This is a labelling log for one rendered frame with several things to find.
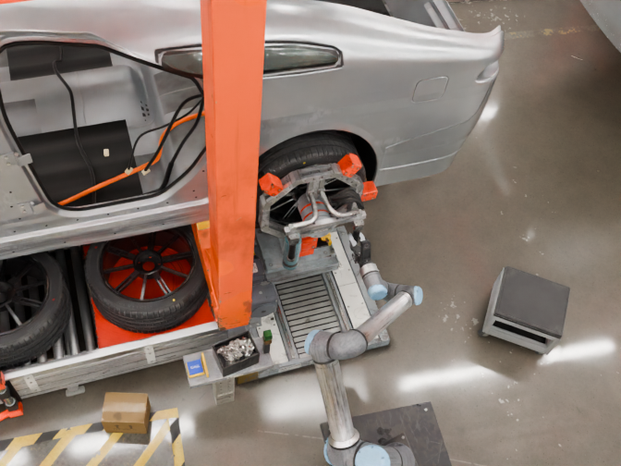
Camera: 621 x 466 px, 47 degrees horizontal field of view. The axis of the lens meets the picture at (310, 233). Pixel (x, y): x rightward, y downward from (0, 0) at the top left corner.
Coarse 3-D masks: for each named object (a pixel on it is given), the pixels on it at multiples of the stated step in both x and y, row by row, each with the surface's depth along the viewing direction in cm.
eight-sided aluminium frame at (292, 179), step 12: (312, 168) 354; (324, 168) 356; (336, 168) 355; (288, 180) 355; (300, 180) 350; (312, 180) 353; (348, 180) 363; (360, 180) 371; (360, 192) 376; (264, 204) 358; (348, 204) 389; (264, 216) 367; (264, 228) 375; (276, 228) 382
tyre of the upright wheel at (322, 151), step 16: (288, 144) 355; (304, 144) 354; (320, 144) 355; (336, 144) 360; (352, 144) 375; (272, 160) 354; (288, 160) 351; (304, 160) 352; (320, 160) 356; (336, 160) 360; (256, 208) 373; (336, 208) 397; (256, 224) 386; (288, 224) 396
